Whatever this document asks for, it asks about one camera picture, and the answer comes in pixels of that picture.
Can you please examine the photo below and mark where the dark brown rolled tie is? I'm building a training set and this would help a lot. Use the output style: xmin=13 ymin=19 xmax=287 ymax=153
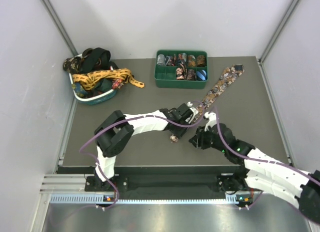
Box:
xmin=196 ymin=55 xmax=207 ymax=67

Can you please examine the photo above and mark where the brown floral tie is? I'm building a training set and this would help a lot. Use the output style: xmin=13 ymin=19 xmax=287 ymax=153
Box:
xmin=169 ymin=64 xmax=245 ymax=144

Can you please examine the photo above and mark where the purple cable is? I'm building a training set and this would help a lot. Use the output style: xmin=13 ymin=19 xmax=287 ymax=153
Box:
xmin=203 ymin=106 xmax=320 ymax=210
xmin=79 ymin=99 xmax=205 ymax=209

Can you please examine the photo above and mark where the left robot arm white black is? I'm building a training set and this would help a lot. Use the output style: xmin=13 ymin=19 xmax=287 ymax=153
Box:
xmin=93 ymin=102 xmax=198 ymax=191

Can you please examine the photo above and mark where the grey slotted cable duct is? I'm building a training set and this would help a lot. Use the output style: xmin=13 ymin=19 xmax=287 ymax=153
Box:
xmin=50 ymin=194 xmax=253 ymax=205

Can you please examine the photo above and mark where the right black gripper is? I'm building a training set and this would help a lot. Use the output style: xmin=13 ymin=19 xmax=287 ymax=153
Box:
xmin=189 ymin=124 xmax=227 ymax=153

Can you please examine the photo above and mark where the black tie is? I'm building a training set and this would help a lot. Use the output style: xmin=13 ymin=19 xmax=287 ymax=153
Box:
xmin=79 ymin=48 xmax=119 ymax=74

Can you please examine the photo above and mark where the red patterned tie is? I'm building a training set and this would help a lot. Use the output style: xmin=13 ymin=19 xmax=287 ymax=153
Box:
xmin=112 ymin=78 xmax=124 ymax=90

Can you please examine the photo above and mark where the dark floral tie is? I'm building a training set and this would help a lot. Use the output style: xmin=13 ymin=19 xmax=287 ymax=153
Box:
xmin=62 ymin=57 xmax=82 ymax=74

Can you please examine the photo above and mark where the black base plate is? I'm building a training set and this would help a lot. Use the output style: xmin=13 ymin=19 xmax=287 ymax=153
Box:
xmin=84 ymin=165 xmax=255 ymax=199

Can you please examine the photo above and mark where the left aluminium frame post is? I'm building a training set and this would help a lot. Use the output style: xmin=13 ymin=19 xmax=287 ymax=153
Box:
xmin=40 ymin=0 xmax=78 ymax=56

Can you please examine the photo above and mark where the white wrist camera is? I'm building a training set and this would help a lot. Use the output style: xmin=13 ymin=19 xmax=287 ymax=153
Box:
xmin=204 ymin=112 xmax=217 ymax=132
xmin=185 ymin=102 xmax=199 ymax=124

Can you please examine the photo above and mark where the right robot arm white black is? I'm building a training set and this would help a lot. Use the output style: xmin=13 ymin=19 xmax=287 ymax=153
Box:
xmin=189 ymin=124 xmax=320 ymax=223

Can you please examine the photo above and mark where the dark red rolled tie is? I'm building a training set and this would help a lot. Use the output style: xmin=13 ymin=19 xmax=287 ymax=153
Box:
xmin=165 ymin=54 xmax=177 ymax=66

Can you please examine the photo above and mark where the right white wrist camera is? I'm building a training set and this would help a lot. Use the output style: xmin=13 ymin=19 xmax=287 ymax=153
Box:
xmin=204 ymin=112 xmax=217 ymax=132

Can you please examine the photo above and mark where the grey rolled tie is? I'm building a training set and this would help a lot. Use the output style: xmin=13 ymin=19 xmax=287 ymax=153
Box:
xmin=156 ymin=54 xmax=166 ymax=66

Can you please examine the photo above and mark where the green compartment tray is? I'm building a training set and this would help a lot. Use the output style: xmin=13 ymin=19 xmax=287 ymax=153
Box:
xmin=154 ymin=50 xmax=209 ymax=89

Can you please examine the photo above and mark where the blue striped rolled tie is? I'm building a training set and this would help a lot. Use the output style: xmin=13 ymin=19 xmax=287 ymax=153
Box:
xmin=196 ymin=69 xmax=208 ymax=81

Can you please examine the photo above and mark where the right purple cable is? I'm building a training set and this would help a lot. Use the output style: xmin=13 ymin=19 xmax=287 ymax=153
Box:
xmin=203 ymin=106 xmax=320 ymax=210

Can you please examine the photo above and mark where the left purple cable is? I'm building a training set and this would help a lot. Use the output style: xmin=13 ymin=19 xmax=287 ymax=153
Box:
xmin=79 ymin=99 xmax=205 ymax=209

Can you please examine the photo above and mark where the white teal basket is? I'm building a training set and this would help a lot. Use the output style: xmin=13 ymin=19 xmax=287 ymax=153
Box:
xmin=67 ymin=54 xmax=118 ymax=106

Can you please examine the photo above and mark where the brown pink rolled tie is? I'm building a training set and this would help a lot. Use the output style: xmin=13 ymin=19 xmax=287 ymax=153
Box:
xmin=186 ymin=69 xmax=196 ymax=81

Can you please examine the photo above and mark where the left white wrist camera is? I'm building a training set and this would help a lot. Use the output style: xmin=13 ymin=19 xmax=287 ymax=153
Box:
xmin=185 ymin=102 xmax=199 ymax=124

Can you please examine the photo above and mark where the pink floral rolled tie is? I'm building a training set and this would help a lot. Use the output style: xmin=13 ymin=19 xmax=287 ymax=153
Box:
xmin=175 ymin=67 xmax=186 ymax=80

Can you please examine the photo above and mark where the aluminium front rail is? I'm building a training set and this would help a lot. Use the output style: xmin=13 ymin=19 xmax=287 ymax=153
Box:
xmin=40 ymin=174 xmax=91 ymax=194

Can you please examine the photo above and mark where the yellow patterned tie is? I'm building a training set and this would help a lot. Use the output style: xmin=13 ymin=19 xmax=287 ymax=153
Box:
xmin=71 ymin=68 xmax=145 ymax=90

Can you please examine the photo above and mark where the right aluminium frame post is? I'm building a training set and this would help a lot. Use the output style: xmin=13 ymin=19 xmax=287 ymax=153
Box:
xmin=258 ymin=0 xmax=307 ymax=64

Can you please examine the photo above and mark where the teal floral rolled tie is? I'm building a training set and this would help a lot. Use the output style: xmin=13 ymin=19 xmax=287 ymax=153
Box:
xmin=176 ymin=53 xmax=187 ymax=67

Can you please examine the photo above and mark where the aluminium frame post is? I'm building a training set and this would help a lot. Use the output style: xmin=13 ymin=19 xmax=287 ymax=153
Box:
xmin=40 ymin=0 xmax=78 ymax=56
xmin=258 ymin=0 xmax=307 ymax=64

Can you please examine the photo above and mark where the green patterned tie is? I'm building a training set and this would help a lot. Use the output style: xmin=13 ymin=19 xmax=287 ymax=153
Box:
xmin=71 ymin=82 xmax=88 ymax=98

